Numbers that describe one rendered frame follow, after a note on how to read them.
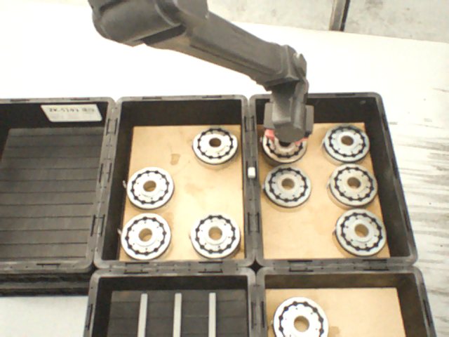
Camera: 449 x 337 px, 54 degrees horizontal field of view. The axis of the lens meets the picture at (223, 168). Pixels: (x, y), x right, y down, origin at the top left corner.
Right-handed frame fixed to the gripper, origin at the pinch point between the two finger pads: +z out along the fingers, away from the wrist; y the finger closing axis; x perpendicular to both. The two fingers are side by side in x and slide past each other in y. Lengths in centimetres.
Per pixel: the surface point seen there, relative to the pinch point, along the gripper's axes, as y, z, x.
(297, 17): 9, 89, 137
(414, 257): 24.2, -6.0, -27.1
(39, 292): -53, 15, -36
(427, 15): 79, 89, 144
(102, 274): -32.1, -6.5, -36.2
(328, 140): 10.1, 1.1, 1.4
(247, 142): -8.3, -6.0, -5.3
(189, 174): -21.1, 3.8, -8.9
